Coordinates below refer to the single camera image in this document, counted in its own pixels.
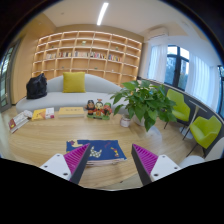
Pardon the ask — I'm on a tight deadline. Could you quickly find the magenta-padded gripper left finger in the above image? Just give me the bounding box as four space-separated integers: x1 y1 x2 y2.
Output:
39 143 92 186

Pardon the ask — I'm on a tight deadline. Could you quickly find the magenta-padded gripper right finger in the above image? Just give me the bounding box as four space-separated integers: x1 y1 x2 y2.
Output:
131 143 183 186

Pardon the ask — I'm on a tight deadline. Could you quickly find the blue patterned towel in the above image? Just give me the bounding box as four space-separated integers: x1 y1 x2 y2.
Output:
65 138 128 167

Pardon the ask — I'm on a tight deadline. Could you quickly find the small white jar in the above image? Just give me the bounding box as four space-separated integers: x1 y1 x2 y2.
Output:
120 114 132 128

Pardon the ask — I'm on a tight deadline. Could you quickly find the flat yellow book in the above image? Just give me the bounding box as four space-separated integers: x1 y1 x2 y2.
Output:
57 106 86 119

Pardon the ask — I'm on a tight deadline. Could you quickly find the colourful figurine trio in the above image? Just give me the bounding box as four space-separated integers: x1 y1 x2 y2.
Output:
84 98 113 121

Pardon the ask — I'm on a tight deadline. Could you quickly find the yellow and pink book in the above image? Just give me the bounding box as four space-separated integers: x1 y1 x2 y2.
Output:
31 106 56 121

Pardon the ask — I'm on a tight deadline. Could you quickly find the green potted plant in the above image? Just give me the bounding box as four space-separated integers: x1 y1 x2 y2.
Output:
110 79 178 132

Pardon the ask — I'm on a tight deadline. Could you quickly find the grey curved sofa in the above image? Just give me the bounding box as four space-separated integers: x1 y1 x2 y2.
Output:
15 73 134 115

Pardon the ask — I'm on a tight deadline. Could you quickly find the lime green chair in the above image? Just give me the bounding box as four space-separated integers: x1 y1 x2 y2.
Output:
163 88 192 130
185 114 223 158

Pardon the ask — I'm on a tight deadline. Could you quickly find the small white crumpled object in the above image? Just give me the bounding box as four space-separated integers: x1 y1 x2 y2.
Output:
22 109 34 118

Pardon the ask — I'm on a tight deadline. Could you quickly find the yellow cushion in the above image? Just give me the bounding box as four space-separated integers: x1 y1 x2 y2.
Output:
62 71 87 94

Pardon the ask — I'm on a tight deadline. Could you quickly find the black bag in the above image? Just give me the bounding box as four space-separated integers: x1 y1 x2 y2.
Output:
25 72 48 100

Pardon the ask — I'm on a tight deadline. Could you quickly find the white sheer curtain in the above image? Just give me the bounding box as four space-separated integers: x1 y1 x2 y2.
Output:
184 53 219 111
147 44 169 84

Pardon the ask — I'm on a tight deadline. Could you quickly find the dark-framed window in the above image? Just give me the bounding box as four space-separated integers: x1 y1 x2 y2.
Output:
164 44 190 91

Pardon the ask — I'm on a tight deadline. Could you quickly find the white air conditioner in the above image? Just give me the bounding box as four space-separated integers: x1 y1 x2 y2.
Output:
148 27 169 38

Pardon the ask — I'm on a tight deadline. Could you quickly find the long ceiling light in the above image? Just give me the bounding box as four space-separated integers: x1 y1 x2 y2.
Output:
96 2 110 27

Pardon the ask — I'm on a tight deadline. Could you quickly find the wooden wall shelf unit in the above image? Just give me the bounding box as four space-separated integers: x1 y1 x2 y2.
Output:
31 30 143 87

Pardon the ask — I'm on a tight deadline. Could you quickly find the glass door with grey frame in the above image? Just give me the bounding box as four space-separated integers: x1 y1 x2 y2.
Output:
0 41 21 113

